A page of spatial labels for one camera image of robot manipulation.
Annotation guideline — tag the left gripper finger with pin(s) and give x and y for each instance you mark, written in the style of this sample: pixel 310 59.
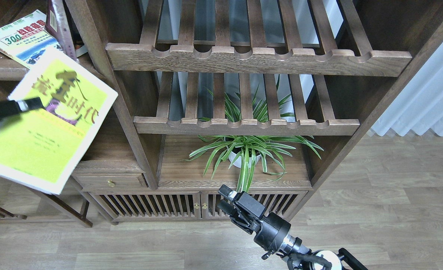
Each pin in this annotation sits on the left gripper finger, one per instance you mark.
pixel 15 107

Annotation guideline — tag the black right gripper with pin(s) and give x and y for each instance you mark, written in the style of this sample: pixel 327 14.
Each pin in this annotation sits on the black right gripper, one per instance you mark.
pixel 272 232

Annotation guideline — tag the yellow green cover book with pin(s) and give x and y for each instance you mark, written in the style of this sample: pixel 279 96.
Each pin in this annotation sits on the yellow green cover book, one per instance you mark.
pixel 41 148

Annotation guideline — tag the white blue illustrated book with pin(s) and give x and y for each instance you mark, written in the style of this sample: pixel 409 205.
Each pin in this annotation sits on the white blue illustrated book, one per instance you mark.
pixel 28 42

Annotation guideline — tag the maroon cover book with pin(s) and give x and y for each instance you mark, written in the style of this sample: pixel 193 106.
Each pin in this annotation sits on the maroon cover book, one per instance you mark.
pixel 58 26

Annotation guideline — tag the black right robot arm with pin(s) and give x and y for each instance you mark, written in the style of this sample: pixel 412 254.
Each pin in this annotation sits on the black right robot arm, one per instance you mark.
pixel 304 258

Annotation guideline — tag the white plant pot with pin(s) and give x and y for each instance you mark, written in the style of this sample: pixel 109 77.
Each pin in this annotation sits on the white plant pot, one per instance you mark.
pixel 237 162

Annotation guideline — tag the green spider plant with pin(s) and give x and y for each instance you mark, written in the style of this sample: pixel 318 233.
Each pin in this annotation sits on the green spider plant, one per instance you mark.
pixel 269 150

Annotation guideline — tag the dark wooden bookshelf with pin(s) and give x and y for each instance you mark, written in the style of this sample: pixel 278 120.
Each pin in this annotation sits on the dark wooden bookshelf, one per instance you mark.
pixel 243 67

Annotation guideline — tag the brass drawer knob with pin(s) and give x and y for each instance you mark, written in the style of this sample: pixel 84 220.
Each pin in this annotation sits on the brass drawer knob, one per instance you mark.
pixel 111 184

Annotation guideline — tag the white pleated curtain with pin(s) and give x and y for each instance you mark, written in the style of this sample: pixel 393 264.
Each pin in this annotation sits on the white pleated curtain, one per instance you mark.
pixel 418 109

